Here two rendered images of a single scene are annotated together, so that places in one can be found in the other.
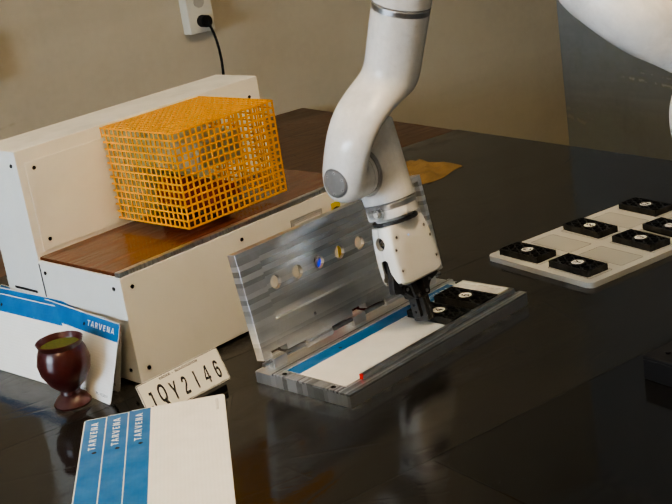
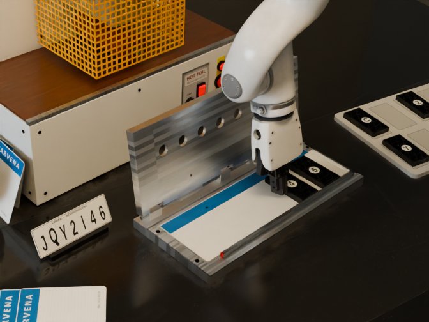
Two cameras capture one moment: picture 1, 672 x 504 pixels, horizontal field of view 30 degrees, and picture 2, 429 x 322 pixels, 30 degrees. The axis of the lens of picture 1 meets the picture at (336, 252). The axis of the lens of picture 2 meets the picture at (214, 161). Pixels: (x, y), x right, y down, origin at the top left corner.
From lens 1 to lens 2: 69 cm
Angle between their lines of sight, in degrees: 18
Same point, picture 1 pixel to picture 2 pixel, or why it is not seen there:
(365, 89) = (276, 13)
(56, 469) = not seen: outside the picture
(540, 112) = not seen: outside the picture
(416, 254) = (285, 145)
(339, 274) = (216, 140)
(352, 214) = not seen: hidden behind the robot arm
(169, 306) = (69, 145)
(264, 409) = (136, 265)
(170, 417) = (56, 308)
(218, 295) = (112, 134)
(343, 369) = (207, 237)
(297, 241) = (187, 115)
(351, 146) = (253, 63)
